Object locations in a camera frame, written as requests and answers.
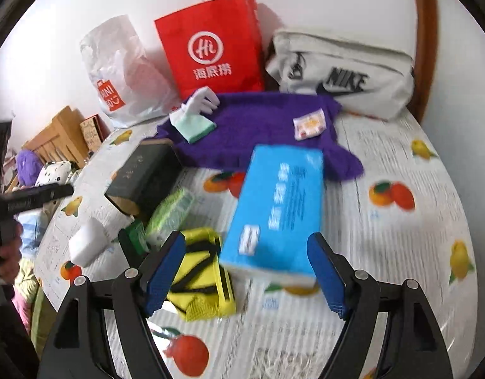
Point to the person's left hand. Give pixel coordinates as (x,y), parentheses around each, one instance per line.
(10,255)

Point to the yellow pouch with black straps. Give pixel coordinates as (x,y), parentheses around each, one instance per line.
(202,289)

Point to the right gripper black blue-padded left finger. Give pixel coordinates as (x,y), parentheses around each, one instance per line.
(78,346)

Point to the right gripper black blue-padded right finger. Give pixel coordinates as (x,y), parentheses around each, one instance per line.
(413,345)

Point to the fruit print tablecloth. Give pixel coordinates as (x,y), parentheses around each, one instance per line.
(402,219)

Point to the purple towel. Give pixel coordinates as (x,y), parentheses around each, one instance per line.
(245,120)

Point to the white plastic Miniso bag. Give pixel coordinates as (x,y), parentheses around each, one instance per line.
(130,88)

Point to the dark green tea box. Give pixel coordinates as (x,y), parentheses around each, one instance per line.
(145,179)

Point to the small patterned box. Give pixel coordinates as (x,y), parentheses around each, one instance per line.
(94,132)

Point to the grey Nike bag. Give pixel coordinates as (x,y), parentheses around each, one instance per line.
(366,78)

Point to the red paper shopping bag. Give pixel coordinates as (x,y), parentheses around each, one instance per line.
(215,44)

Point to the white spotted pillow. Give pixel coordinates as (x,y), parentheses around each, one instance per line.
(55,172)

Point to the dark green small packet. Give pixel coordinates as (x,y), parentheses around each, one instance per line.
(133,243)

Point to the green wet wipes pack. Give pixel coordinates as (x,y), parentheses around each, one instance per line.
(168,217)

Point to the mint green cloth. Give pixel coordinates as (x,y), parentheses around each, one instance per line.
(192,127)

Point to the small printed tissue packet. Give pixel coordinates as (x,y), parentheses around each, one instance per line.
(309,125)

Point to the white sponge block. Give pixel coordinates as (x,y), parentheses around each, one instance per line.
(89,241)

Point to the blue tissue pack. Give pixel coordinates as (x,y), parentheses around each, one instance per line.
(279,207)

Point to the brown wooden door frame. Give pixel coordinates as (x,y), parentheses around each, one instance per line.
(427,34)

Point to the white glove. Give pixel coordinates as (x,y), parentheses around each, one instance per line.
(202,101)

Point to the wooden bed headboard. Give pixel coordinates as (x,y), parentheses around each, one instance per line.
(61,140)

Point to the purple plush toy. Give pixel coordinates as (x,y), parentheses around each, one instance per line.
(28,167)

